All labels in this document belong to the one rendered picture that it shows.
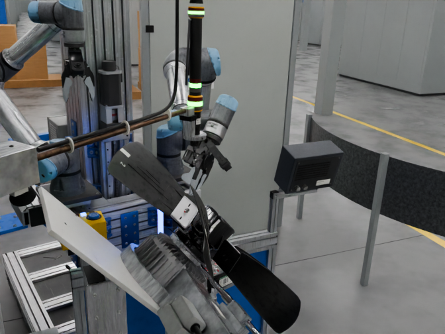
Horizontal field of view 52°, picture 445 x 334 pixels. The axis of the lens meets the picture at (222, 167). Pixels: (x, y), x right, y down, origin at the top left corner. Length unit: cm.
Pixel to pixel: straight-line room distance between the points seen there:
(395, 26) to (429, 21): 98
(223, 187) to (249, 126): 52
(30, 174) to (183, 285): 55
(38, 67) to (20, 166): 971
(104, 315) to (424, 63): 1015
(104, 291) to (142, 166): 36
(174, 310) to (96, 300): 23
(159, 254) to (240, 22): 234
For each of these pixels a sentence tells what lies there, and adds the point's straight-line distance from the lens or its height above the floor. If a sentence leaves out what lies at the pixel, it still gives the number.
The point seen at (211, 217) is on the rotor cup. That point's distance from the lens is 132.
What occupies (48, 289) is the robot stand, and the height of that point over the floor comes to 21.
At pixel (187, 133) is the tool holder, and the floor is 147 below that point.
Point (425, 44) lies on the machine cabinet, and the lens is 1099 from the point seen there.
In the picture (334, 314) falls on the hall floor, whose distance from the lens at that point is 311.
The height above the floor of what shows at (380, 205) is 62.
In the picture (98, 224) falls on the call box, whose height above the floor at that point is 106.
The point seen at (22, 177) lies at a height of 153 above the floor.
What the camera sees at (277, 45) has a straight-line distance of 354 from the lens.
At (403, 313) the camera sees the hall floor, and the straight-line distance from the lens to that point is 327.
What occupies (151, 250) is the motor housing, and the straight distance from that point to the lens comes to 132.
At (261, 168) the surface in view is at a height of 57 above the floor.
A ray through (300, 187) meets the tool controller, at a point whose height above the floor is 107.
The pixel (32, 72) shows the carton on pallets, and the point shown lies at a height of 29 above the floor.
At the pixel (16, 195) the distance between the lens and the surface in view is 91.
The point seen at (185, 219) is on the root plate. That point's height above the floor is 124.
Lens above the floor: 184
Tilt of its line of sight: 20 degrees down
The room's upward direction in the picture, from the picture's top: 2 degrees clockwise
